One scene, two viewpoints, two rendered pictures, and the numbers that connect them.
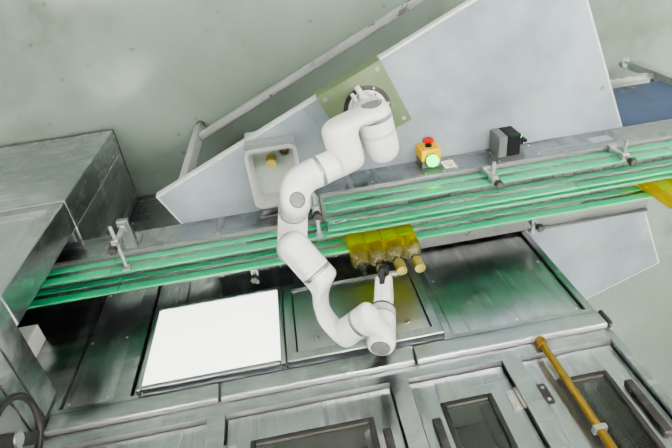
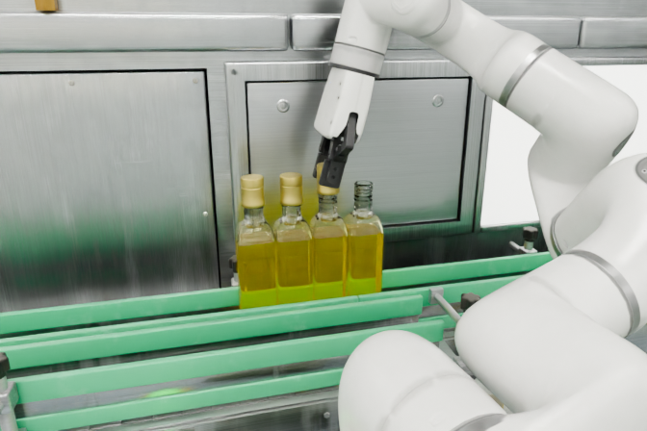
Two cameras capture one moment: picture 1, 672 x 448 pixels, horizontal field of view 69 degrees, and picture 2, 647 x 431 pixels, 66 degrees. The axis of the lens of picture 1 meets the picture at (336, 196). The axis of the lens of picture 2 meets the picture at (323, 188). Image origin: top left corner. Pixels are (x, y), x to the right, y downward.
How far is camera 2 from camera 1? 1.06 m
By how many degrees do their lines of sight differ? 45
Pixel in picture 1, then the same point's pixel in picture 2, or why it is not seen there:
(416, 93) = not seen: outside the picture
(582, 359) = not seen: outside the picture
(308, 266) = (566, 61)
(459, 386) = not seen: outside the picture
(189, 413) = (614, 11)
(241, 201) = not seen: hidden behind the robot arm
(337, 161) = (568, 296)
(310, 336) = (446, 108)
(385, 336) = not seen: outside the picture
